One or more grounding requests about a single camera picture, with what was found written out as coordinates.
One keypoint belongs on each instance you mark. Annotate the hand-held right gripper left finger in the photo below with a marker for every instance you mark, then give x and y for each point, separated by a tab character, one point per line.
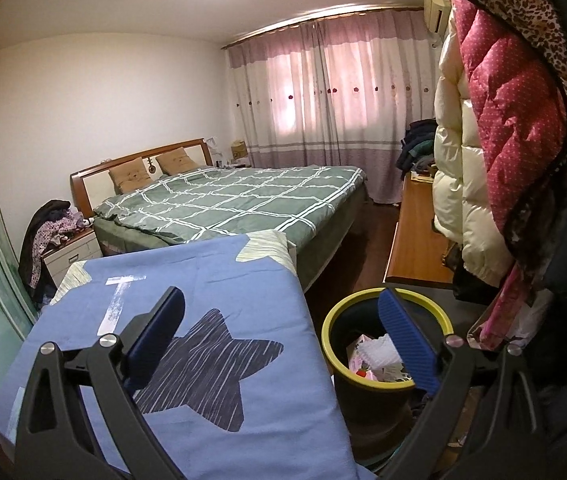
158	340

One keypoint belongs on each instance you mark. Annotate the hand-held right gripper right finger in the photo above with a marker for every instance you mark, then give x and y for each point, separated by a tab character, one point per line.
408	345

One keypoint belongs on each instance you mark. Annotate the patterned tissue box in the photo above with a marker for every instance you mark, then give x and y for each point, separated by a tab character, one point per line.
393	374

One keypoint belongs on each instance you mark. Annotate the pink juice carton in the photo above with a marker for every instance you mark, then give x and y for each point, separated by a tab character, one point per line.
356	355

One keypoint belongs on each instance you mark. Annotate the yellow-rimmed dark trash bin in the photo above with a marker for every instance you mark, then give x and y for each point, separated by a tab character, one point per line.
336	310

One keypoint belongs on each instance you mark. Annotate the pink scarf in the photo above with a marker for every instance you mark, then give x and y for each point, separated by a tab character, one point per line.
503	310

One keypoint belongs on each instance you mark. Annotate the clothes pile on chair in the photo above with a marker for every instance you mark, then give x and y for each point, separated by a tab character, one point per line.
38	240

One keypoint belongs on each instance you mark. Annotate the wooden cabinet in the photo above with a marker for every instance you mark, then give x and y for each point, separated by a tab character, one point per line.
413	240

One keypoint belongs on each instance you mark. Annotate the blue star tablecloth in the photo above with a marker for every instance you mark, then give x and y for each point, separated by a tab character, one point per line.
263	385

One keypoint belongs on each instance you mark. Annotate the white nightstand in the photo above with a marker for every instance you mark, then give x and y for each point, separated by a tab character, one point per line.
73	255

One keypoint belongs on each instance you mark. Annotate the white plastic bag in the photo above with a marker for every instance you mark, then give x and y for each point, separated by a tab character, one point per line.
531	317

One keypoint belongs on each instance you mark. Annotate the green checked quilt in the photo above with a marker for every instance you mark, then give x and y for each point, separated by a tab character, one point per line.
233	200

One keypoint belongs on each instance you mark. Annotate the brown bear pillow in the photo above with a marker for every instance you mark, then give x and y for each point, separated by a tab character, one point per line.
176	161
126	176

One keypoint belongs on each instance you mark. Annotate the wooden bed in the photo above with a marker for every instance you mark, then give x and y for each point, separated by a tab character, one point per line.
88	185

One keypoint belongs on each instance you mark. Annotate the cream down jacket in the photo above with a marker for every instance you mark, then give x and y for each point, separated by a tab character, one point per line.
456	175

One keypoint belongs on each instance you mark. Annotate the dark clothes pile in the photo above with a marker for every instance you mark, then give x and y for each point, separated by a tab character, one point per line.
418	147

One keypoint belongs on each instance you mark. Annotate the small cardboard box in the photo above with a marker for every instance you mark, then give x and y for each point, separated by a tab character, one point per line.
239	150

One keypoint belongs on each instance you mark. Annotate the red dotted down jacket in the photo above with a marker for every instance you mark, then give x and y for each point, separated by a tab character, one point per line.
508	135

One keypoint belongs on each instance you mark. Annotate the pink and white curtain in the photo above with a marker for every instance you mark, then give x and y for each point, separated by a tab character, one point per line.
338	100

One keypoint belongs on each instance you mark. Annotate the leopard print garment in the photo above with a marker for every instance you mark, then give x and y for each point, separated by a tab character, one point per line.
528	15

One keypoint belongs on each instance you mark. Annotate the wall air conditioner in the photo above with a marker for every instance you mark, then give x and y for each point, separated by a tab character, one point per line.
436	7

